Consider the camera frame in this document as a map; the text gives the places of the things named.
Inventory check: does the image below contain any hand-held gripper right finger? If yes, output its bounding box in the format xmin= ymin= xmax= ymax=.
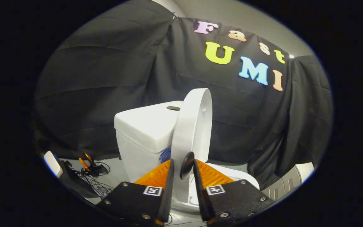
xmin=193 ymin=159 xmax=275 ymax=226

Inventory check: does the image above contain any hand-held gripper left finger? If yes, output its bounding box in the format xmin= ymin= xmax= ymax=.
xmin=97 ymin=159 xmax=175 ymax=226

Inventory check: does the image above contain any white toilet lid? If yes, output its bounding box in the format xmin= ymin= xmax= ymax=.
xmin=170 ymin=88 xmax=213 ymax=204

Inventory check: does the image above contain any white ceramic toilet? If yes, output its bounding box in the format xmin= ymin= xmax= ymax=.
xmin=114 ymin=101 xmax=261 ymax=212

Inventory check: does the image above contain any grey white slatted cabinet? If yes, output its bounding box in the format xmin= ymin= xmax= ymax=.
xmin=261 ymin=162 xmax=315 ymax=202

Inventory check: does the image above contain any small white device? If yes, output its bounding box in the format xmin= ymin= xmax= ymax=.
xmin=43 ymin=151 xmax=63 ymax=179

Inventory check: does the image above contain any black backdrop cloth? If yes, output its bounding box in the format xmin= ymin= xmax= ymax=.
xmin=33 ymin=0 xmax=334 ymax=190

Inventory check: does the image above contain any black cable tangle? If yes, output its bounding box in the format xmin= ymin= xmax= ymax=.
xmin=74 ymin=159 xmax=114 ymax=198

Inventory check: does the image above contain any orange handled tool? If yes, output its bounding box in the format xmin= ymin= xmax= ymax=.
xmin=78 ymin=152 xmax=96 ymax=172

